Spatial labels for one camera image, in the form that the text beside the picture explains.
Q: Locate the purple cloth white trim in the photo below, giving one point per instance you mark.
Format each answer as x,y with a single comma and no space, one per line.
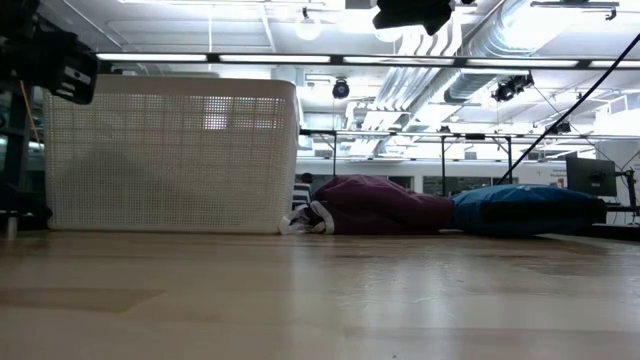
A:
380,205

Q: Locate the white perforated plastic basket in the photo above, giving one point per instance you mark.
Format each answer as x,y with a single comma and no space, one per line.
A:
175,150

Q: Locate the black round hanging camera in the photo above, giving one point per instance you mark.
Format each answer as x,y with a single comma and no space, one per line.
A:
340,89

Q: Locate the LED light bar frame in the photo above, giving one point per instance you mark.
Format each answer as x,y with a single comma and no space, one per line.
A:
275,58

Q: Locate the black computer monitor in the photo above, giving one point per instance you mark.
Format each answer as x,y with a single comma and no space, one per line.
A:
590,177

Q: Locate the black background desk frame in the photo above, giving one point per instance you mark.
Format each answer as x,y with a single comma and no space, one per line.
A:
509,150

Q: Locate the black ceiling spotlight cluster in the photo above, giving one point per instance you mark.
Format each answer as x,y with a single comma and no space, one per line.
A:
510,89

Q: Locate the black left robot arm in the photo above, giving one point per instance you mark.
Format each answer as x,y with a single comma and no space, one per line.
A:
25,207

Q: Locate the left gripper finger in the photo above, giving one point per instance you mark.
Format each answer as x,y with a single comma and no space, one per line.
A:
75,75

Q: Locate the blue first aid pouch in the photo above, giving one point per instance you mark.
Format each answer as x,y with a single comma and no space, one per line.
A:
525,210

